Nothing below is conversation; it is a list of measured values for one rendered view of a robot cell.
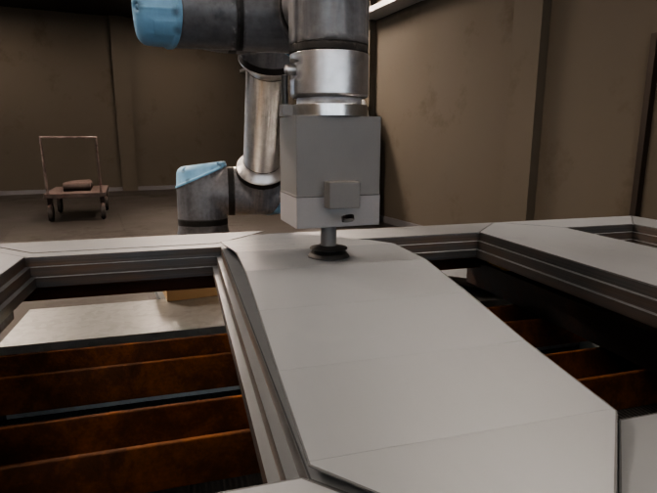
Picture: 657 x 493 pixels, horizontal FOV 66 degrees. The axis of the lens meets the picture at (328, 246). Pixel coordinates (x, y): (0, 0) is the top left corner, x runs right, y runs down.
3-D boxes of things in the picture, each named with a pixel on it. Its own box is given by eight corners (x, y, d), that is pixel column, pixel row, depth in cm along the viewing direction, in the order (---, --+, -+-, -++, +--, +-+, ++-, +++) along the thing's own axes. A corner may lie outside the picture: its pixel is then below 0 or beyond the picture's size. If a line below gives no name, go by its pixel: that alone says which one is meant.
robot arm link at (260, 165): (226, 191, 130) (225, -32, 89) (284, 191, 134) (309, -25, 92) (229, 226, 123) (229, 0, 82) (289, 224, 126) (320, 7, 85)
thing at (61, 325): (629, 298, 119) (631, 287, 118) (-2, 364, 84) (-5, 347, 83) (567, 277, 138) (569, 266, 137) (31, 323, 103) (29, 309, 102)
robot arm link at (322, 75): (381, 51, 46) (294, 46, 43) (380, 104, 47) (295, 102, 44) (351, 63, 53) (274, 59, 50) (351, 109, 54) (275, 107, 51)
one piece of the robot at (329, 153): (297, 67, 41) (299, 261, 45) (396, 71, 44) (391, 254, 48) (271, 79, 50) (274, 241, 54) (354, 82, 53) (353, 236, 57)
